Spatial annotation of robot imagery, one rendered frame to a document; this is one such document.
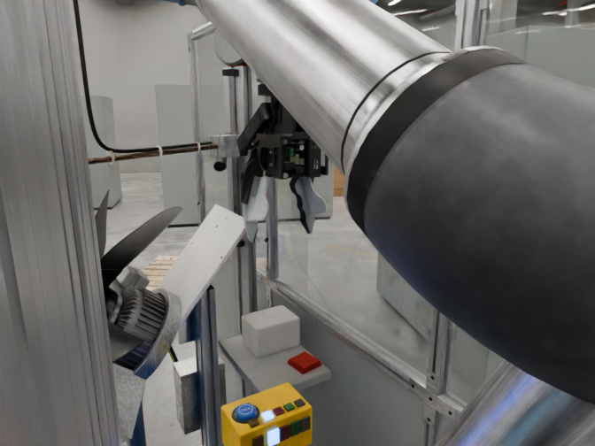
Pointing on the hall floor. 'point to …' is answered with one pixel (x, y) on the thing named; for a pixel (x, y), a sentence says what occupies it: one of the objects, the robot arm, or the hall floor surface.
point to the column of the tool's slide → (239, 273)
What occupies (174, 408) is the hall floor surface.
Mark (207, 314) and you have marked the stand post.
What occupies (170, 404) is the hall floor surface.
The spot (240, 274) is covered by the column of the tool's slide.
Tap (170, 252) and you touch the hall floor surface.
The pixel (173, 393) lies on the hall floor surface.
